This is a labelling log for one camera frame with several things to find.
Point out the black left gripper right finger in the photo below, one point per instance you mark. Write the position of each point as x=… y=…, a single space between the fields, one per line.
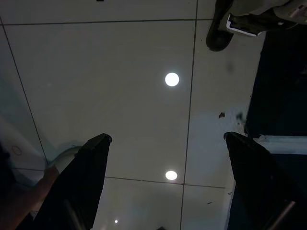
x=259 y=187

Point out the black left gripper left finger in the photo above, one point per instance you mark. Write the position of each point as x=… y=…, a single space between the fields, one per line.
x=79 y=187

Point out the red rubber band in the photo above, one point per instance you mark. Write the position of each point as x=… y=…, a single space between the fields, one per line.
x=12 y=149

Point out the small dark floor scrap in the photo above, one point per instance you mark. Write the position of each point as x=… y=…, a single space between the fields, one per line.
x=221 y=115

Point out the black rug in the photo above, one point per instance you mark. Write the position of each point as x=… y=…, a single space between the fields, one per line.
x=283 y=95

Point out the robot leg with black foot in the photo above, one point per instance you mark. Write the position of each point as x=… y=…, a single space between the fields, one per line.
x=218 y=38

